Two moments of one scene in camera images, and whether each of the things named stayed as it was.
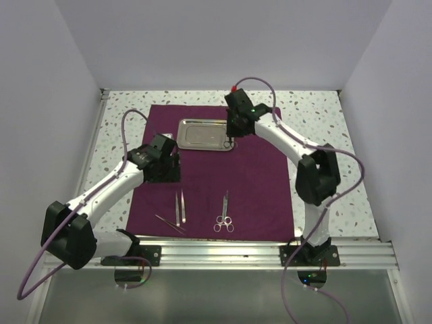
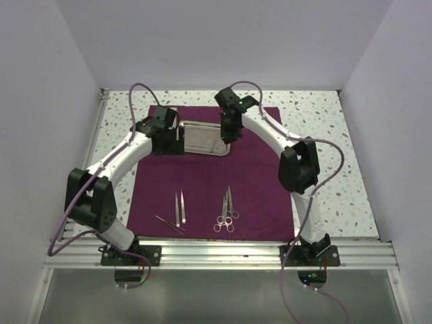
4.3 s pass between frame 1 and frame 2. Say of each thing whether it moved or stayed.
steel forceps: stayed
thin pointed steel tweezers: stayed
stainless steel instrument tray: moved
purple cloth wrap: stayed
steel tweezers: stayed
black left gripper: moved
